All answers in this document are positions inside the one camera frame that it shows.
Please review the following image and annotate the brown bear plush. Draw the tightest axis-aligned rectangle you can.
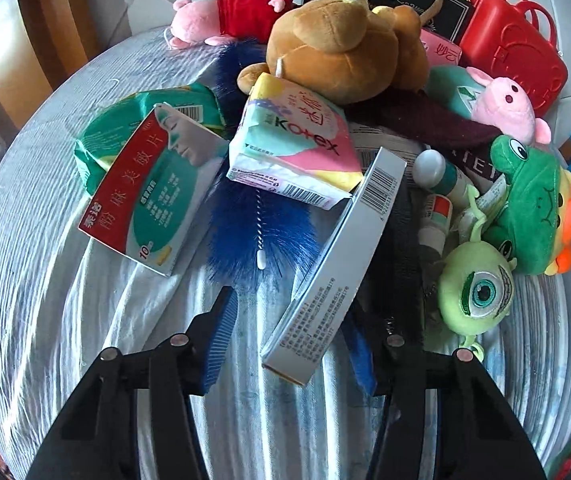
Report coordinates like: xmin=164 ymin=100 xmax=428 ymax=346
xmin=236 ymin=0 xmax=432 ymax=107

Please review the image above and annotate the pig plush in red dress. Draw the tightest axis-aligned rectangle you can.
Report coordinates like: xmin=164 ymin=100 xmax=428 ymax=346
xmin=171 ymin=0 xmax=295 ymax=52

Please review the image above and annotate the dark maroon knitted cloth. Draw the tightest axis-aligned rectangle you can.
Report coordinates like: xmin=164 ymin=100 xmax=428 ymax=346
xmin=353 ymin=94 xmax=506 ymax=183

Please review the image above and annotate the pastel sanitary pad pack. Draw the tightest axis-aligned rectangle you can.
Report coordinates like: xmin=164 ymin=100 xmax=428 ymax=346
xmin=226 ymin=72 xmax=365 ymax=211

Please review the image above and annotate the pink tissue pack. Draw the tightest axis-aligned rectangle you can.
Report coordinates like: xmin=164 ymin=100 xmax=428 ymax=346
xmin=417 ymin=29 xmax=465 ymax=69

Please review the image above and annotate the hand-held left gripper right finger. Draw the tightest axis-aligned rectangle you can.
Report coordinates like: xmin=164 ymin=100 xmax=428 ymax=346
xmin=343 ymin=320 xmax=549 ymax=480

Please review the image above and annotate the pig plush in teal outfit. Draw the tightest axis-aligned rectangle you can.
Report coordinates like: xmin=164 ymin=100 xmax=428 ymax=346
xmin=424 ymin=64 xmax=553 ymax=147

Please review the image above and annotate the green plastic packet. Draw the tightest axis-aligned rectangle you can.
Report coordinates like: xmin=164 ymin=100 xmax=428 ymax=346
xmin=74 ymin=82 xmax=227 ymax=197

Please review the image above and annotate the blue fluffy duster brush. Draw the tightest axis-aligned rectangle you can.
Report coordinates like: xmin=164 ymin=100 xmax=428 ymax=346
xmin=204 ymin=41 xmax=327 ymax=287

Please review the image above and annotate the white roll-on bottle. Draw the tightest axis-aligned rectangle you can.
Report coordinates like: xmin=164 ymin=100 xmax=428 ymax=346
xmin=412 ymin=149 xmax=472 ymax=207

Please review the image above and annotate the white cardboard box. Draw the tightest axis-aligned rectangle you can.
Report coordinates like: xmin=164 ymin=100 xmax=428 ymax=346
xmin=260 ymin=146 xmax=409 ymax=387

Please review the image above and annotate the black comb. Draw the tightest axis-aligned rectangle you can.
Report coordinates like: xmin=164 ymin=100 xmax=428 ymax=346
xmin=360 ymin=179 xmax=427 ymax=347

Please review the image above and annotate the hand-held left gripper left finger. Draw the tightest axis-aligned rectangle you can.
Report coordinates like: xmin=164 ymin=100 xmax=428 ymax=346
xmin=25 ymin=285 xmax=240 ymax=480

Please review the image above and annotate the green one-eyed monster plush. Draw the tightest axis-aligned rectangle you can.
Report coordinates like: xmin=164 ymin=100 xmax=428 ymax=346
xmin=437 ymin=239 xmax=519 ymax=362

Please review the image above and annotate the red and green medicine box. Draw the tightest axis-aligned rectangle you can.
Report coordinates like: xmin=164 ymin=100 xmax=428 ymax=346
xmin=77 ymin=102 xmax=229 ymax=279

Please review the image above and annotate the red bear-embossed suitcase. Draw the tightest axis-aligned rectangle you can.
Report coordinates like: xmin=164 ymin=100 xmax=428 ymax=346
xmin=457 ymin=0 xmax=569 ymax=117

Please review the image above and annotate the wooden headboard frame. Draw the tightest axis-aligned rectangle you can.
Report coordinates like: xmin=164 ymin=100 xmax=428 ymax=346
xmin=0 ymin=0 xmax=132 ymax=128

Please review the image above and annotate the yellow duck plush frog hood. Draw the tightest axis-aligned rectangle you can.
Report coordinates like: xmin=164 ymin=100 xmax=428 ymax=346
xmin=482 ymin=134 xmax=571 ymax=277

